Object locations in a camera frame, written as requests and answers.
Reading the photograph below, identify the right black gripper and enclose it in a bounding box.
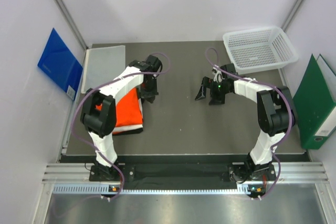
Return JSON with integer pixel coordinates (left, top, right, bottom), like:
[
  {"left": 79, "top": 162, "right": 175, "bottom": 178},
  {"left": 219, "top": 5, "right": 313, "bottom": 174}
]
[{"left": 196, "top": 77, "right": 230, "bottom": 105}]

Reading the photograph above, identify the orange t-shirt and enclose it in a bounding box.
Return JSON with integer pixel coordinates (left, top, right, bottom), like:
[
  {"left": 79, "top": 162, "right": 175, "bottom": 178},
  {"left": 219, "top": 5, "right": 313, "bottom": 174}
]
[{"left": 94, "top": 88, "right": 143, "bottom": 128}]

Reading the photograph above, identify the white plastic basket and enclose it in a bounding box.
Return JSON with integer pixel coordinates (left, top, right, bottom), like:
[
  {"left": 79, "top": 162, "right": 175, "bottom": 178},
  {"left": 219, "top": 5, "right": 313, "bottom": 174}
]
[{"left": 223, "top": 26, "right": 299, "bottom": 74}]

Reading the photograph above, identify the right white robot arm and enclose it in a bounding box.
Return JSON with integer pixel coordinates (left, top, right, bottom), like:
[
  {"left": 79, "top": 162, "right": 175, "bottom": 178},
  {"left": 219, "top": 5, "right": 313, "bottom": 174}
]
[{"left": 195, "top": 77, "right": 296, "bottom": 183}]

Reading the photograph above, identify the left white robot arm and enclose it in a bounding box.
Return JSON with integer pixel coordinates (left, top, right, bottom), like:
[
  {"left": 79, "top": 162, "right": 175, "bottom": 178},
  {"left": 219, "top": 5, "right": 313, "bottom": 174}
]
[{"left": 80, "top": 55, "right": 163, "bottom": 181}]

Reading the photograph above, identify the translucent plastic sheet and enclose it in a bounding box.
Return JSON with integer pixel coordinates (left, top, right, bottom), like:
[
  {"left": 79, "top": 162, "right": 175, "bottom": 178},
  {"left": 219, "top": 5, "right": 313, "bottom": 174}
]
[{"left": 81, "top": 46, "right": 126, "bottom": 93}]

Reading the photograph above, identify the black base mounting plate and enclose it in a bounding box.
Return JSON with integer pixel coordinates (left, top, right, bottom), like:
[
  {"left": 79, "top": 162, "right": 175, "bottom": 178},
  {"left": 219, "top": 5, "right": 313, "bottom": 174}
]
[{"left": 88, "top": 163, "right": 278, "bottom": 183}]

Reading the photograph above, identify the blue folder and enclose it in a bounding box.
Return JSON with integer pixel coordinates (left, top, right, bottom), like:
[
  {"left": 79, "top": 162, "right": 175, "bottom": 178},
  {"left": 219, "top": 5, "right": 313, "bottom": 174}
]
[{"left": 37, "top": 29, "right": 83, "bottom": 100}]

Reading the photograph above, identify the green binder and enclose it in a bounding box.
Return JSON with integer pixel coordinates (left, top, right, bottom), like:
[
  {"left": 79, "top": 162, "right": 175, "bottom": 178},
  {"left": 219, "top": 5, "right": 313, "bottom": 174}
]
[{"left": 293, "top": 55, "right": 335, "bottom": 150}]

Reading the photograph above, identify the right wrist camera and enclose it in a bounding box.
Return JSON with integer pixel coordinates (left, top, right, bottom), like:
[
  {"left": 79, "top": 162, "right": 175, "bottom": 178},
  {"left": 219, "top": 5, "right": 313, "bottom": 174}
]
[{"left": 220, "top": 63, "right": 237, "bottom": 75}]

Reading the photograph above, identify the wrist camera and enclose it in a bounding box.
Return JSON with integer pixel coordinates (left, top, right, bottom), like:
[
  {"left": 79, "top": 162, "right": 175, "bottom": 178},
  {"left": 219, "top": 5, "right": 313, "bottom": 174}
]
[
  {"left": 220, "top": 63, "right": 237, "bottom": 75},
  {"left": 145, "top": 55, "right": 163, "bottom": 72}
]

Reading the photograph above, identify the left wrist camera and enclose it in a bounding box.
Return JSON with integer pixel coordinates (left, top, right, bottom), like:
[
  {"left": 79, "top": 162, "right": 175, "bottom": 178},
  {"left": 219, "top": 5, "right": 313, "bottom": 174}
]
[{"left": 145, "top": 55, "right": 163, "bottom": 72}]

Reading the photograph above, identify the grey slotted cable duct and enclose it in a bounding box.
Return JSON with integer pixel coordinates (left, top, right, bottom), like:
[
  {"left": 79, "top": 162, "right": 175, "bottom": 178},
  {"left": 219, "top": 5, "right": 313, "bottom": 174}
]
[{"left": 52, "top": 183, "right": 266, "bottom": 195}]

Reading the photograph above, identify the aluminium rail frame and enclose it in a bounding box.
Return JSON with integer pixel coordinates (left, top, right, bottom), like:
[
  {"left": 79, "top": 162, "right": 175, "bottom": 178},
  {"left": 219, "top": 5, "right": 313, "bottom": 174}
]
[{"left": 33, "top": 162, "right": 335, "bottom": 223}]

